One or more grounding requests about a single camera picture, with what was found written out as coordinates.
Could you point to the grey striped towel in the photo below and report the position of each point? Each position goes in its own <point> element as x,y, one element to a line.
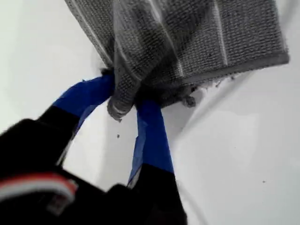
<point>211,35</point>

